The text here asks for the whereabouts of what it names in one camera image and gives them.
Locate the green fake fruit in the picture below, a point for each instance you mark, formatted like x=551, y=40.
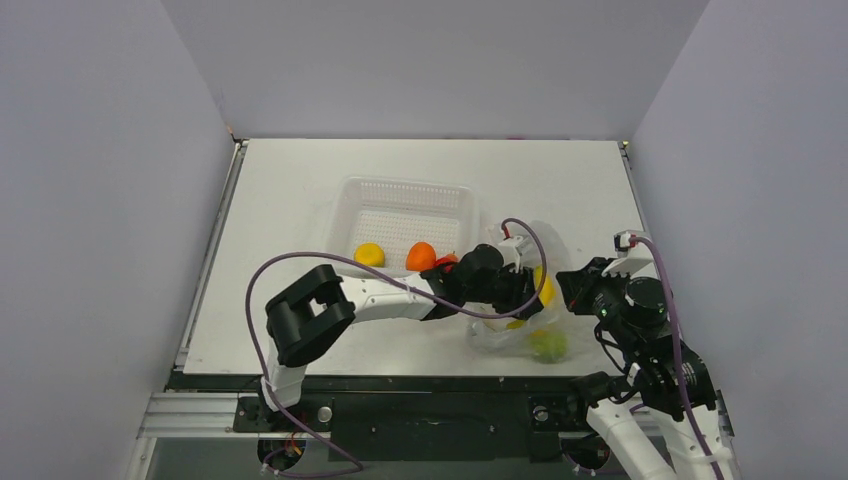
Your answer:
x=548, y=346

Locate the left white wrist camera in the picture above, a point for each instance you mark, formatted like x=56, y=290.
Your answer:
x=519, y=252

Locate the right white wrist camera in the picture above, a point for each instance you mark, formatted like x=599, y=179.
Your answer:
x=632, y=254

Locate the orange fake fruit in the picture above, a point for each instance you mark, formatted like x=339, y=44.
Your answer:
x=420, y=257

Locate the aluminium frame rail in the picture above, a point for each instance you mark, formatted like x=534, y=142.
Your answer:
x=183, y=415

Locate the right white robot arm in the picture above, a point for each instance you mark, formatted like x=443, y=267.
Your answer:
x=661, y=418

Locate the red fake fruit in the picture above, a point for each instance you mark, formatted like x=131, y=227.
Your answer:
x=446, y=262

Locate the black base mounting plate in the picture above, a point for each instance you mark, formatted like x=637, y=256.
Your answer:
x=437, y=418

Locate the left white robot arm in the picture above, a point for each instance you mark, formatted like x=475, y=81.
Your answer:
x=305, y=319

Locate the yellow fake fruit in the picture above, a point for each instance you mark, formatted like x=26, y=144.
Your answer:
x=370, y=254

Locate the white perforated plastic tray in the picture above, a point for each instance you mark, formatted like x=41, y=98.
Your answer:
x=395, y=214

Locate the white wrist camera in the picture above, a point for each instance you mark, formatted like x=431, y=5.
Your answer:
x=519, y=252
x=632, y=254

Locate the yellow fake banana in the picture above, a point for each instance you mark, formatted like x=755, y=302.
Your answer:
x=546, y=297

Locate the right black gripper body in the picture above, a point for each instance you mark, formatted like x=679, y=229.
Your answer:
x=577, y=289

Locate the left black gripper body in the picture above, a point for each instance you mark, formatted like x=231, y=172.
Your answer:
x=506, y=292

